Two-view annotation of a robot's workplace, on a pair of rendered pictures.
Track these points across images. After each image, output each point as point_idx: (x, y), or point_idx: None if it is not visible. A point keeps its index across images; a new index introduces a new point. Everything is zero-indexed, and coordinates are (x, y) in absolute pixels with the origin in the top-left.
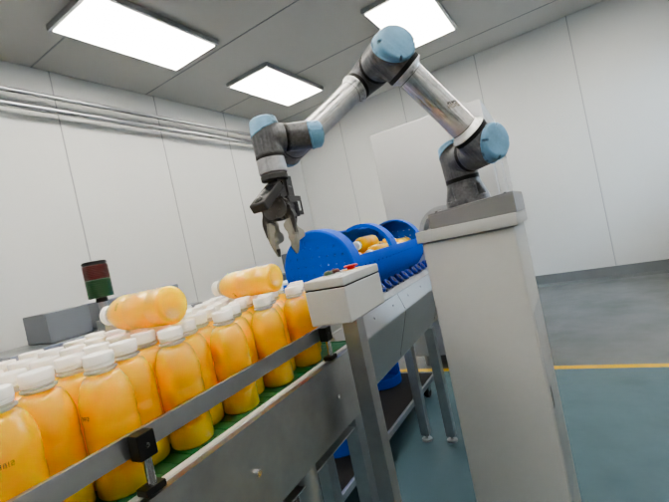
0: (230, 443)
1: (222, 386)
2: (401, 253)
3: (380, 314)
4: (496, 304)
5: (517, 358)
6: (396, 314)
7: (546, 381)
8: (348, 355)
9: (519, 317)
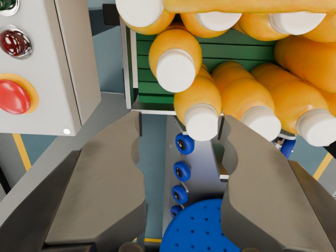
0: None
1: None
2: None
3: (166, 211)
4: None
5: (55, 160)
6: (162, 225)
7: (48, 146)
8: (90, 10)
9: (26, 185)
